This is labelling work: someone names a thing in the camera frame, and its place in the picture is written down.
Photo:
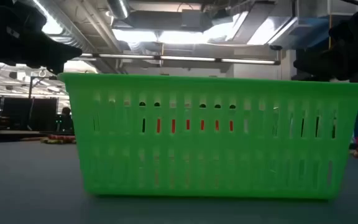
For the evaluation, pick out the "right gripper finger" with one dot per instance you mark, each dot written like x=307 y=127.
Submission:
x=322 y=65

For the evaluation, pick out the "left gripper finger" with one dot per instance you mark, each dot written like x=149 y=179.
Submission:
x=61 y=54

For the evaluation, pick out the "person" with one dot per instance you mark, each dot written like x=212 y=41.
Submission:
x=66 y=113

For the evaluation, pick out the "dark monitor screen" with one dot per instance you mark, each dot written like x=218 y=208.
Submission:
x=43 y=113

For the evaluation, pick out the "black computer green lights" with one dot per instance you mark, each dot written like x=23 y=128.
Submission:
x=59 y=119

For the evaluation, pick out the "long tube light fixture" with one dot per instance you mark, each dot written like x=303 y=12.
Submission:
x=185 y=58

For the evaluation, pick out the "grey ceiling unit box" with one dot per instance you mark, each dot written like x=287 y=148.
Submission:
x=191 y=19

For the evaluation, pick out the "green plastic basket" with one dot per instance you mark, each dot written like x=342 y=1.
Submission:
x=197 y=161

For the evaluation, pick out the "silver rectangular air duct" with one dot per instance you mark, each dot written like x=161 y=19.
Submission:
x=278 y=28

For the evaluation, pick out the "silver round air duct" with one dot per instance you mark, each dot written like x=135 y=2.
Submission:
x=118 y=7

